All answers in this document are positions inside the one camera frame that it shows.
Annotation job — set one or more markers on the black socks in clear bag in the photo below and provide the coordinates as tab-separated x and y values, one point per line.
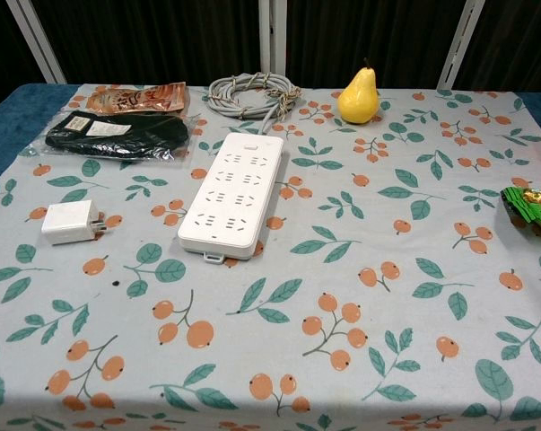
117	134

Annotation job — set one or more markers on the white eight-outlet power strip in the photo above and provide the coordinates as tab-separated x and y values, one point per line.
234	197

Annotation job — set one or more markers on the yellow pear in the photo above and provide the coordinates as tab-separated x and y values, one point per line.
358	101

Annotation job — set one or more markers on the black curtain panel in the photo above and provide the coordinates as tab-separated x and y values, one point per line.
369	31
1	45
153	40
521	45

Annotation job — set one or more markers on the white metal frame post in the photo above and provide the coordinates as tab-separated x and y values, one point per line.
40	45
460	45
274	36

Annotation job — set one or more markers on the green snack packet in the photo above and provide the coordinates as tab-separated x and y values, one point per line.
530	207

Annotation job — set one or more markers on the floral leaf and berry tablecloth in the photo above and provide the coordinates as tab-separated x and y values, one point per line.
342	269

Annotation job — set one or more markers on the white plug adapter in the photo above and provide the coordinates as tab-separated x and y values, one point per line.
68	221

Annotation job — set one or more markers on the orange-brown snack pouch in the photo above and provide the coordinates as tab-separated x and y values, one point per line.
135	96

